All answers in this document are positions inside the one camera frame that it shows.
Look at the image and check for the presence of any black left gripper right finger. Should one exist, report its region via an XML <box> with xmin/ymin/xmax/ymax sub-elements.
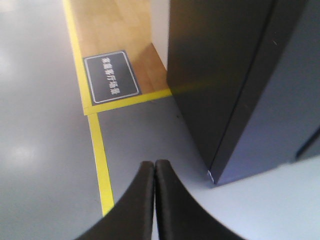
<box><xmin>155</xmin><ymin>159</ymin><xmax>242</xmax><ymax>240</ymax></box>

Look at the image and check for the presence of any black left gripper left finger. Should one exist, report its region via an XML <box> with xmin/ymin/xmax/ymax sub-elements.
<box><xmin>77</xmin><ymin>161</ymin><xmax>155</xmax><ymax>240</ymax></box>

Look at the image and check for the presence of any fridge door white inside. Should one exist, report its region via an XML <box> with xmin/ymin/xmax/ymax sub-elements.
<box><xmin>214</xmin><ymin>0</ymin><xmax>320</xmax><ymax>185</ymax></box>

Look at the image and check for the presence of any dark grey fridge body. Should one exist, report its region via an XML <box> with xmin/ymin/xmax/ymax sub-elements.
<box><xmin>167</xmin><ymin>0</ymin><xmax>274</xmax><ymax>168</ymax></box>

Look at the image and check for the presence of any dark floor sign sticker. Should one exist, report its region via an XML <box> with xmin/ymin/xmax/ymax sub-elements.
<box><xmin>83</xmin><ymin>50</ymin><xmax>142</xmax><ymax>105</ymax></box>

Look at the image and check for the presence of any white panelled cabinet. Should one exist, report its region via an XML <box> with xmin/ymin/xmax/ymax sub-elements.
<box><xmin>150</xmin><ymin>0</ymin><xmax>170</xmax><ymax>70</ymax></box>

